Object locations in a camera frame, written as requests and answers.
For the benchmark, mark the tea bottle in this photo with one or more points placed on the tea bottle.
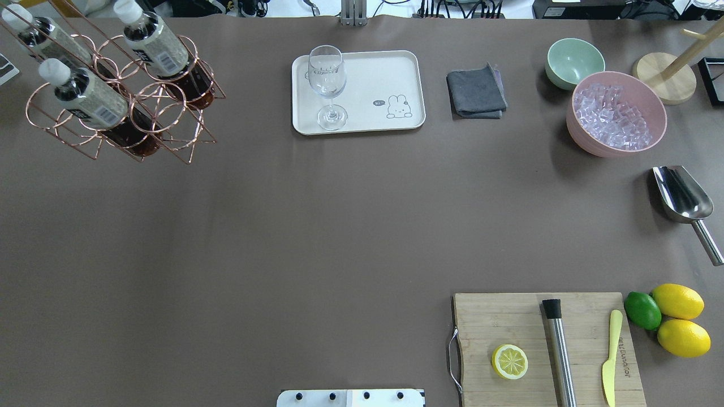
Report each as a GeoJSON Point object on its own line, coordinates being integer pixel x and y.
{"type": "Point", "coordinates": [44, 40]}
{"type": "Point", "coordinates": [100, 107]}
{"type": "Point", "coordinates": [165, 55]}

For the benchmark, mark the copper wire bottle basket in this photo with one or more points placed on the copper wire bottle basket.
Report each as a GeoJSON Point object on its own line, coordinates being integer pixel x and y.
{"type": "Point", "coordinates": [177, 127]}

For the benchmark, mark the cream rabbit tray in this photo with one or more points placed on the cream rabbit tray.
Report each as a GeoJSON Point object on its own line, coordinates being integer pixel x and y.
{"type": "Point", "coordinates": [383, 93]}

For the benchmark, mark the clear wine glass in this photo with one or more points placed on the clear wine glass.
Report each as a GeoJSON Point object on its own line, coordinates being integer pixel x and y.
{"type": "Point", "coordinates": [327, 77]}

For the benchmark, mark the grey folded cloth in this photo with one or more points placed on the grey folded cloth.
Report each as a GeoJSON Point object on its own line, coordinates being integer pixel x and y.
{"type": "Point", "coordinates": [477, 94]}

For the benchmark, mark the bamboo cutting board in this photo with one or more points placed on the bamboo cutting board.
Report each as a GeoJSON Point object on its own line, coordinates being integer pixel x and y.
{"type": "Point", "coordinates": [487, 320]}

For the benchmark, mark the half lemon slice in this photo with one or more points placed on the half lemon slice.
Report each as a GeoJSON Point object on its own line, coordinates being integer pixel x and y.
{"type": "Point", "coordinates": [509, 361]}

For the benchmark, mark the steel muddler black tip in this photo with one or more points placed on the steel muddler black tip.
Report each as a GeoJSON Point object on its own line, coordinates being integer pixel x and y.
{"type": "Point", "coordinates": [562, 365]}

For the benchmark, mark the mint green bowl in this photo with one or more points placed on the mint green bowl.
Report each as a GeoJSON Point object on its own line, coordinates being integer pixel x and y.
{"type": "Point", "coordinates": [570, 60]}

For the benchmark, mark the pink bowl of ice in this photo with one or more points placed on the pink bowl of ice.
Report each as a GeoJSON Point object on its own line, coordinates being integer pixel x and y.
{"type": "Point", "coordinates": [612, 114]}

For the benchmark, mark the yellow plastic knife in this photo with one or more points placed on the yellow plastic knife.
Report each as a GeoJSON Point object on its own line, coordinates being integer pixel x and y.
{"type": "Point", "coordinates": [610, 364]}

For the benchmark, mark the green lime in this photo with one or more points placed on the green lime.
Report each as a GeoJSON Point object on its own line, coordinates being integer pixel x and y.
{"type": "Point", "coordinates": [642, 310]}

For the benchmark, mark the steel ice scoop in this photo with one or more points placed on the steel ice scoop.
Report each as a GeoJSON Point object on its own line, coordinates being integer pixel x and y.
{"type": "Point", "coordinates": [685, 202]}

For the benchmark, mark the upper whole lemon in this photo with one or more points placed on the upper whole lemon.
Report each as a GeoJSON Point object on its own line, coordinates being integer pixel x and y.
{"type": "Point", "coordinates": [678, 301]}

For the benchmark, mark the whole lemon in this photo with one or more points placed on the whole lemon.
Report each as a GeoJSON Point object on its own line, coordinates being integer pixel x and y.
{"type": "Point", "coordinates": [683, 338]}
{"type": "Point", "coordinates": [678, 301]}

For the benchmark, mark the wooden glass tree stand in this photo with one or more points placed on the wooden glass tree stand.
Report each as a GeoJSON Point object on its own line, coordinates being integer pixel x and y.
{"type": "Point", "coordinates": [670, 76]}

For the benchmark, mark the lower whole lemon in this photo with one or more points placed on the lower whole lemon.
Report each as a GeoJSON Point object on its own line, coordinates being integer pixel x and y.
{"type": "Point", "coordinates": [683, 338]}

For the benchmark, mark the black glass tray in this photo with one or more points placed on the black glass tray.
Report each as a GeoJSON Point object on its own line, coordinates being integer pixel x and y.
{"type": "Point", "coordinates": [711, 71]}

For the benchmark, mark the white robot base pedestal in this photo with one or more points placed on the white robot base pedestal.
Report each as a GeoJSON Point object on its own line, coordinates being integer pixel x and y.
{"type": "Point", "coordinates": [352, 397]}

